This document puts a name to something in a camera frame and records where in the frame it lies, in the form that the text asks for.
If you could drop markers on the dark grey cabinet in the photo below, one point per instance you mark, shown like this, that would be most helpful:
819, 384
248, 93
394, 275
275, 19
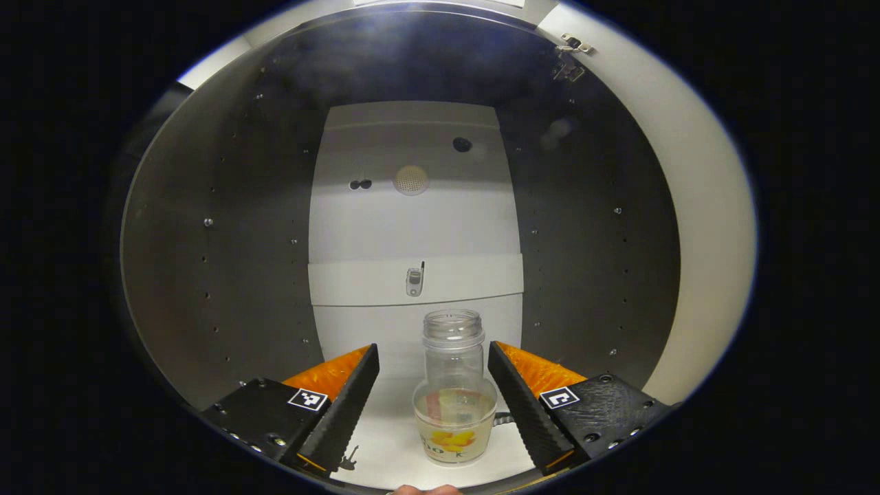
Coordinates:
240, 240

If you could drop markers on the metal door hinge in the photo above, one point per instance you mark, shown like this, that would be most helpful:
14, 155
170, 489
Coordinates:
576, 45

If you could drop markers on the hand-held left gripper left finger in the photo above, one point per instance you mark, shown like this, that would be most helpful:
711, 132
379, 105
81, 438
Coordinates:
347, 412

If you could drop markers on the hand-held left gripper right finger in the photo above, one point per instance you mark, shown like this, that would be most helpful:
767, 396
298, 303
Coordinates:
524, 412

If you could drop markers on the clear glass bottle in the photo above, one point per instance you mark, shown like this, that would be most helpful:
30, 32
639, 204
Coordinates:
454, 357

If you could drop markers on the beige cabinet door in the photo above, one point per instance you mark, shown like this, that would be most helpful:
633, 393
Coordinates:
708, 206

